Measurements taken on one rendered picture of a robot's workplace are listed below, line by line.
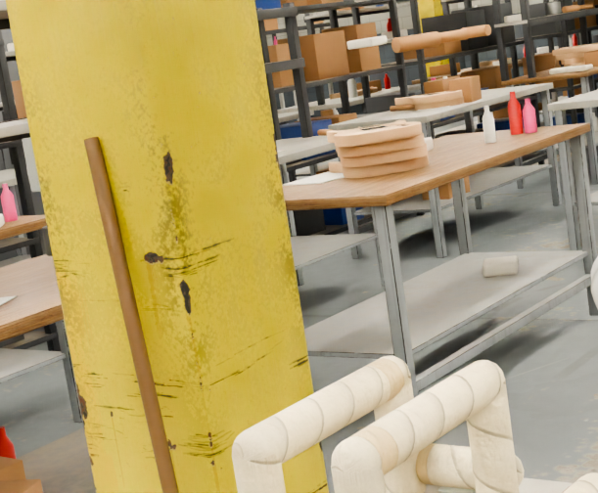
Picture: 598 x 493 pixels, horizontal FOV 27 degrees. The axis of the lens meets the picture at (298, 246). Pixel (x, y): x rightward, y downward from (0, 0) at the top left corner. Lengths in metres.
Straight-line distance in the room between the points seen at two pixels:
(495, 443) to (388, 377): 0.09
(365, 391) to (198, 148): 0.97
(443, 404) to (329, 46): 8.10
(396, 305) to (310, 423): 3.51
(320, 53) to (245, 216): 6.91
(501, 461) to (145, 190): 1.00
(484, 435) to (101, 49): 1.07
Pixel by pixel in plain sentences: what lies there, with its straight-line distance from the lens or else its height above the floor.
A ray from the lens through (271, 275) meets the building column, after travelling 1.95.
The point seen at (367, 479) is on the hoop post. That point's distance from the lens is 0.77.
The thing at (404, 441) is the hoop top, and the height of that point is 1.20.
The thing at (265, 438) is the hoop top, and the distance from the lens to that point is 0.82.
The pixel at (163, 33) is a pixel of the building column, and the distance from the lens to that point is 1.80.
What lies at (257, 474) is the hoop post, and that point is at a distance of 0.82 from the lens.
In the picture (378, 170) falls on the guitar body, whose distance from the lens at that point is 4.83.
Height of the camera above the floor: 1.46
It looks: 9 degrees down
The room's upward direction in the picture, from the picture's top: 9 degrees counter-clockwise
